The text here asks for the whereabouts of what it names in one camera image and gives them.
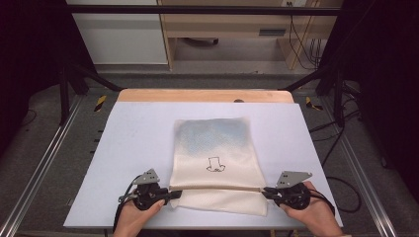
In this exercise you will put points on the white foam mat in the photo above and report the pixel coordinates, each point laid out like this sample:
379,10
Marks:
138,138

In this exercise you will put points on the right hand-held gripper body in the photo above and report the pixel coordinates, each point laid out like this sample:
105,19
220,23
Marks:
293,192

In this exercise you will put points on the wooden table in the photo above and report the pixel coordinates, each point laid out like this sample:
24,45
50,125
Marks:
197,95

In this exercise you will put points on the dark curtain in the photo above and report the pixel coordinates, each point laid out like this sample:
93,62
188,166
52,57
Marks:
29,49
385,82

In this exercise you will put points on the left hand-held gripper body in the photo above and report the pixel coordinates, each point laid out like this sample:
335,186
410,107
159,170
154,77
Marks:
146,194

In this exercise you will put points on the cream mesh laundry bag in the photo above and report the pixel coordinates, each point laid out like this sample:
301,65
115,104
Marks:
215,164

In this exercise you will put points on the light wooden desk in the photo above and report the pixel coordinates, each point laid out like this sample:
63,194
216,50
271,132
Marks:
230,23

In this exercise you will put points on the person's left hand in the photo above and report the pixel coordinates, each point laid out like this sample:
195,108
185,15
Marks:
135,220

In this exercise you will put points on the person's right hand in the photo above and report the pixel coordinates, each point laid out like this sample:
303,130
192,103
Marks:
316,214

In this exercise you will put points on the yellow black tape strip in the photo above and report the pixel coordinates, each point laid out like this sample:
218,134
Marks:
311,103
100,103

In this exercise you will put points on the white cabinet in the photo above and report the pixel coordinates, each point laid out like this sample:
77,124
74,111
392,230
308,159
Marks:
122,36

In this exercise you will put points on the black metal stand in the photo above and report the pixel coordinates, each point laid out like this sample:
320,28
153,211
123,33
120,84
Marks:
337,95
66,92

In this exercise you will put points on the black horizontal frame bar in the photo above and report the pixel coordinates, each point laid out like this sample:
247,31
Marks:
197,10

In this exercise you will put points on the aluminium floor rail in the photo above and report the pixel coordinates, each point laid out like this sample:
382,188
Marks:
359,171
42,158

